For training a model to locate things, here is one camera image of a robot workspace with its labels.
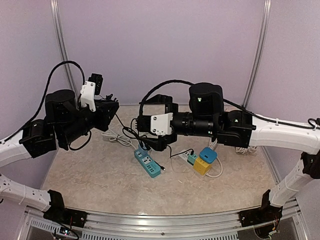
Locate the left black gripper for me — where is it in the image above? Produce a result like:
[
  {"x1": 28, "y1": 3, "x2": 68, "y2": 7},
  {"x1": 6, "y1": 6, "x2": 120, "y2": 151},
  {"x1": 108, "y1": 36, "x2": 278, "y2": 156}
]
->
[{"x1": 59, "y1": 99, "x2": 119, "y2": 147}]

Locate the black USB cable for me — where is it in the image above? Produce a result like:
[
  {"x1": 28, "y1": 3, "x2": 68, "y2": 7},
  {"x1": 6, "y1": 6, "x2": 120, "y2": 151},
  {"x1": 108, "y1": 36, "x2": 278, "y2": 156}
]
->
[{"x1": 113, "y1": 113, "x2": 196, "y2": 172}]

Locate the white power strip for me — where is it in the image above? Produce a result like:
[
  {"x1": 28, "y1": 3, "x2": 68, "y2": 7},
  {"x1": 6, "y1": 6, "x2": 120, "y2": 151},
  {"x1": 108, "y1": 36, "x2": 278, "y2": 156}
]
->
[{"x1": 177, "y1": 149, "x2": 205, "y2": 178}]

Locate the teal power strip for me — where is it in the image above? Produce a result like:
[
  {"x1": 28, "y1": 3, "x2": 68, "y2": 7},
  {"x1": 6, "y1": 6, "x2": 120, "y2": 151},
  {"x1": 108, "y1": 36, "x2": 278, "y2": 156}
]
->
[{"x1": 134, "y1": 149, "x2": 161, "y2": 178}]

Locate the teal USB charger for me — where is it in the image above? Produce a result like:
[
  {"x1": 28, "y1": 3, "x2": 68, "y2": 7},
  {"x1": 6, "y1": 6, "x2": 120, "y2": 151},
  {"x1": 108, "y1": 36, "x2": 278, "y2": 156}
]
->
[{"x1": 187, "y1": 153, "x2": 198, "y2": 166}]

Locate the yellow cube socket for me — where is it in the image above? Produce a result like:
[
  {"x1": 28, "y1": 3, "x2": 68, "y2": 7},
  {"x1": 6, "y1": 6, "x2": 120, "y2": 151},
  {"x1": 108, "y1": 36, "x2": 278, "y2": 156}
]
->
[{"x1": 193, "y1": 157, "x2": 212, "y2": 176}]

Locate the blue rounded charger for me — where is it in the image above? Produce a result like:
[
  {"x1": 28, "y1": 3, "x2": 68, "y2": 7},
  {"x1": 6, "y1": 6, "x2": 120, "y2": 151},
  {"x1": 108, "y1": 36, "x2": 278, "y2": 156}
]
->
[{"x1": 199, "y1": 147, "x2": 218, "y2": 164}]

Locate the light blue charger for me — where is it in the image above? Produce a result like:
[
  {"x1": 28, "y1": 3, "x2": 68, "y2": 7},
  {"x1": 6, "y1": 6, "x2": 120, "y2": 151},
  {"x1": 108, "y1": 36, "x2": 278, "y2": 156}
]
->
[{"x1": 138, "y1": 144, "x2": 148, "y2": 155}]

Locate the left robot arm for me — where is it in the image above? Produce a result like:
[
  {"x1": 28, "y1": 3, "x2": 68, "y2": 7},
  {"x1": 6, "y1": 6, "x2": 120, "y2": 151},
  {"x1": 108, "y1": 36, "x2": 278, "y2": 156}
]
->
[{"x1": 0, "y1": 73, "x2": 119, "y2": 227}]

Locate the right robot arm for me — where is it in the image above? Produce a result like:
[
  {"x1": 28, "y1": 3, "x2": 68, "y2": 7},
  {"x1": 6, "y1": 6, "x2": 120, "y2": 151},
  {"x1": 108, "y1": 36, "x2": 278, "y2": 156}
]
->
[{"x1": 137, "y1": 82, "x2": 320, "y2": 227}]

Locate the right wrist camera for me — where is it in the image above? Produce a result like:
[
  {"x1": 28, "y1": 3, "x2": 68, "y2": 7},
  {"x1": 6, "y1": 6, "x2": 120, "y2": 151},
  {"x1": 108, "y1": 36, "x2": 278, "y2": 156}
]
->
[{"x1": 136, "y1": 112, "x2": 174, "y2": 136}]

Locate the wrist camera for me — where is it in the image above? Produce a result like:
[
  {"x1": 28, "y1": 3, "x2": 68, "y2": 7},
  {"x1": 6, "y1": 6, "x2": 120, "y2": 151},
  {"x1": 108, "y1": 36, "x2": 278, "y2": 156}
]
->
[
  {"x1": 79, "y1": 73, "x2": 103, "y2": 112},
  {"x1": 136, "y1": 112, "x2": 174, "y2": 136}
]

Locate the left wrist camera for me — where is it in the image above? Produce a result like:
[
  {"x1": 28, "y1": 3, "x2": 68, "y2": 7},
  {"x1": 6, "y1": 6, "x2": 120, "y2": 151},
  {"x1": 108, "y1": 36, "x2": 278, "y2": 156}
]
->
[{"x1": 79, "y1": 73, "x2": 103, "y2": 112}]

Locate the teal strip white cord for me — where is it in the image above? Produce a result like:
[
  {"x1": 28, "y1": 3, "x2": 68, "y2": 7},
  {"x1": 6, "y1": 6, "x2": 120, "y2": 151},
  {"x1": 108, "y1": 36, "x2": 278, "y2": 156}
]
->
[{"x1": 101, "y1": 131, "x2": 133, "y2": 147}]

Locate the purple strip white cord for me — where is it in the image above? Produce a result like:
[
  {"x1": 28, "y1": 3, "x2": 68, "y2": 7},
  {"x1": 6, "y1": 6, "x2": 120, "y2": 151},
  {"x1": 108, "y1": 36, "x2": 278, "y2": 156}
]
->
[{"x1": 234, "y1": 146, "x2": 258, "y2": 155}]

